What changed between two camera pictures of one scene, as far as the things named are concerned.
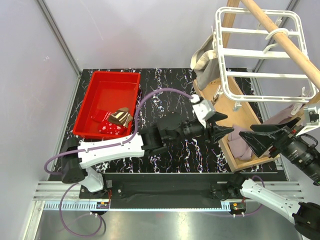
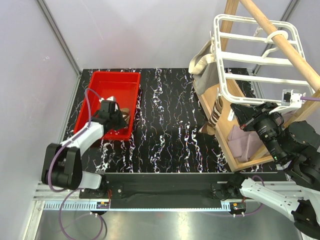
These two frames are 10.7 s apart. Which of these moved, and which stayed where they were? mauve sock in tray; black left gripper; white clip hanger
Moved: black left gripper; white clip hanger
Stayed: mauve sock in tray
